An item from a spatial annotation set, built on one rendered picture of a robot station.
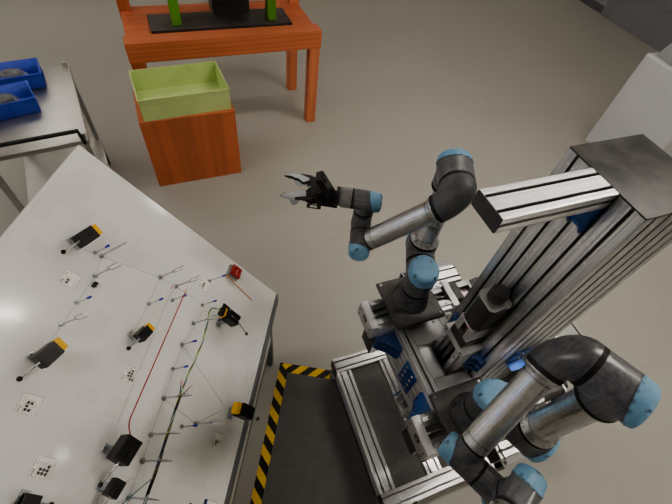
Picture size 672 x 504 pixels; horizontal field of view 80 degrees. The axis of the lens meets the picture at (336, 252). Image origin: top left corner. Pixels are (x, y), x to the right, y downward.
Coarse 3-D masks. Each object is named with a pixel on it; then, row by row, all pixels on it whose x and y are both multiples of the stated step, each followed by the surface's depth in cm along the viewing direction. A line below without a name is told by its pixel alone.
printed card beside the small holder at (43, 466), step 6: (42, 456) 103; (36, 462) 102; (42, 462) 103; (48, 462) 104; (54, 462) 105; (36, 468) 102; (42, 468) 103; (48, 468) 104; (30, 474) 101; (36, 474) 102; (42, 474) 102; (48, 474) 103
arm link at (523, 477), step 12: (516, 468) 94; (528, 468) 92; (504, 480) 95; (516, 480) 91; (528, 480) 90; (540, 480) 90; (504, 492) 90; (516, 492) 89; (528, 492) 89; (540, 492) 89
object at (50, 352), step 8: (48, 344) 104; (56, 344) 105; (32, 352) 108; (40, 352) 102; (48, 352) 103; (56, 352) 105; (32, 360) 103; (40, 360) 102; (48, 360) 103; (32, 368) 101; (40, 368) 104
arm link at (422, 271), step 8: (416, 256) 155; (424, 256) 153; (408, 264) 156; (416, 264) 150; (424, 264) 151; (432, 264) 151; (408, 272) 152; (416, 272) 149; (424, 272) 149; (432, 272) 149; (408, 280) 153; (416, 280) 149; (424, 280) 148; (432, 280) 148; (408, 288) 155; (416, 288) 152; (424, 288) 151; (416, 296) 156; (424, 296) 156
